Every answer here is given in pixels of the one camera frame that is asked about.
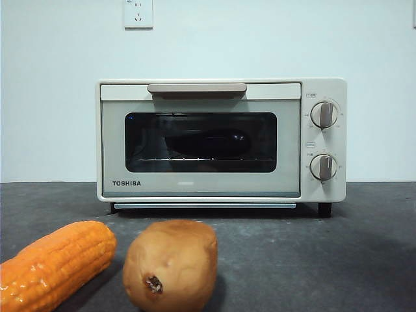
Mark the oven temperature knob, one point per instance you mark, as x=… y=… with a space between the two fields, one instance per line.
x=325 y=114

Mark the cream toaster oven body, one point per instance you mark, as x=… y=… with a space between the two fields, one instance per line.
x=339 y=143

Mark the dark purple eggplant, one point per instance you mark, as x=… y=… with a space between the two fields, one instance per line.
x=208 y=143

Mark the brown potato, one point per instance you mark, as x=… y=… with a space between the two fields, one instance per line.
x=172 y=260

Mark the orange corn cob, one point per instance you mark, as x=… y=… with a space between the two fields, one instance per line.
x=58 y=266

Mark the white wall socket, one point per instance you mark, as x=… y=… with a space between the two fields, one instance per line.
x=138 y=18

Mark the oven timer knob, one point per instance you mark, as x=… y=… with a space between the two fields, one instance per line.
x=323 y=167

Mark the silver oven crumb tray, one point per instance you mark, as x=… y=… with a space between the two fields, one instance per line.
x=201 y=205

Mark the cream glass oven door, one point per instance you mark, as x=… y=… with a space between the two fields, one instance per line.
x=227 y=182

